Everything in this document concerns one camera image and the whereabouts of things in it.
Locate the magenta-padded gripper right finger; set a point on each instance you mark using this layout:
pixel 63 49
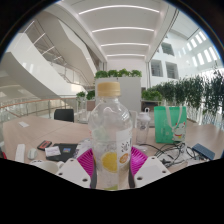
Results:
pixel 150 170

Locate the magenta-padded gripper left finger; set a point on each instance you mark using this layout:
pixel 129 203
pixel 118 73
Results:
pixel 75 170

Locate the clear lemon drink bottle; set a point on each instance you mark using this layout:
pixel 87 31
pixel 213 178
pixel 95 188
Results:
pixel 110 133

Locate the black flat folder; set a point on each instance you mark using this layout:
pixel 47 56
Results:
pixel 68 155

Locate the printed brochure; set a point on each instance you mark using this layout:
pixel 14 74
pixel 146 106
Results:
pixel 83 146

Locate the white card pack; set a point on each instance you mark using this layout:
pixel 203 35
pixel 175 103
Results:
pixel 52 151

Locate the black and red small device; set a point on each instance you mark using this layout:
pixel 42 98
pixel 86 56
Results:
pixel 44 145

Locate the clear shaker bottle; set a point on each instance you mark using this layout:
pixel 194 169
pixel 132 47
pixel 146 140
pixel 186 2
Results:
pixel 143 128

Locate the green tote bag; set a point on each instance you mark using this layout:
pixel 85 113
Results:
pixel 165 126

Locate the white chair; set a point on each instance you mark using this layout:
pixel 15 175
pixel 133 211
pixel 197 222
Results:
pixel 133 118

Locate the black chair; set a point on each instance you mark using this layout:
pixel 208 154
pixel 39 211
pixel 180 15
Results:
pixel 64 115

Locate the small white paper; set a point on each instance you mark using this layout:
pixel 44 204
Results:
pixel 23 124

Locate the small planter with green plants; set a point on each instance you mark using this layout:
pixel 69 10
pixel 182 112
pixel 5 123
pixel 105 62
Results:
pixel 85 100

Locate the glass railing with wooden handrail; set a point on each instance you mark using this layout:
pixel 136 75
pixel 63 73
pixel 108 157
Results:
pixel 30 108

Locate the white planter cabinet with plants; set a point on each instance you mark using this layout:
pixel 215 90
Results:
pixel 128 90

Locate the row of tall green plants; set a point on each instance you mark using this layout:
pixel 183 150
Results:
pixel 186 90

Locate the ceiling light strips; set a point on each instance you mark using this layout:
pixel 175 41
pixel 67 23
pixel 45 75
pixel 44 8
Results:
pixel 123 29

